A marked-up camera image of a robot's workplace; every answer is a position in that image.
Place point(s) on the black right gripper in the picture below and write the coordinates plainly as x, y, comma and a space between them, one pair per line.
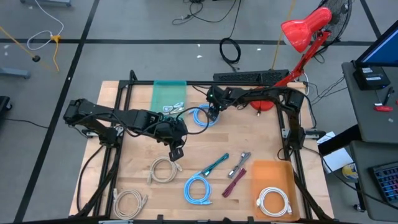
217, 98

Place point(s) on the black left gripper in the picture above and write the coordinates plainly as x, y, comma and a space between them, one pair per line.
174, 132

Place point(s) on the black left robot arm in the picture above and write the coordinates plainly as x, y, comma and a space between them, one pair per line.
93, 112

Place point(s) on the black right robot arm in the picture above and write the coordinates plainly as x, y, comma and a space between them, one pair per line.
264, 93

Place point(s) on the black perforated long box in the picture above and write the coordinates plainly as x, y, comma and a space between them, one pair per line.
248, 76

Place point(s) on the teal translucent plastic bin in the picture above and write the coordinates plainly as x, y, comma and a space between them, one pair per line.
168, 93

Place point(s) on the orange translucent plastic bin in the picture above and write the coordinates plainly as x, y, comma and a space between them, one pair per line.
270, 174

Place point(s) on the silver aluminium profile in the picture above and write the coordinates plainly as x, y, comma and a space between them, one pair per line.
315, 134

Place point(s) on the white paper sheet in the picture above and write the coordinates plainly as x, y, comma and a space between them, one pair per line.
326, 137

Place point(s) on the red desk lamp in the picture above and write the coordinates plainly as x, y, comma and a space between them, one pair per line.
303, 29

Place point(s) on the white box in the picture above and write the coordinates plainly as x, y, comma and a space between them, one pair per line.
337, 160

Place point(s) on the round yellow blue disc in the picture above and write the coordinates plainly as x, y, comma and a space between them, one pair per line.
349, 172

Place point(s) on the black floor fan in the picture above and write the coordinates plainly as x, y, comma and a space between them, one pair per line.
342, 28

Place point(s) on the small black computer box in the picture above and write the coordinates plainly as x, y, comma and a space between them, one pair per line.
371, 77

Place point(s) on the dark grey desk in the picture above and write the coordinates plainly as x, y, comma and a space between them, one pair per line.
362, 193

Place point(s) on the small red object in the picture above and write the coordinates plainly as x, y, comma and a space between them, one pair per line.
383, 108

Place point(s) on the black round puck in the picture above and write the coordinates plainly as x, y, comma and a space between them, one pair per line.
36, 58

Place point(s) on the black pen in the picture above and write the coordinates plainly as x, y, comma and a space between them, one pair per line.
388, 96

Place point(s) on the black chair base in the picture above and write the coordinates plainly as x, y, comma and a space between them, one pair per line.
4, 105

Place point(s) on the black computer monitor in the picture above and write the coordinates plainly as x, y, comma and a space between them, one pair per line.
382, 49

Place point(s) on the grey table foot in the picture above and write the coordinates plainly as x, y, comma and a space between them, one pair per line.
46, 2
14, 73

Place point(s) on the backlit black keyboard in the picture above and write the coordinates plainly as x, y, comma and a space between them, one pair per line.
387, 182

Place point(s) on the black metal table frame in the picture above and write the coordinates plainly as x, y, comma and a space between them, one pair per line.
205, 83

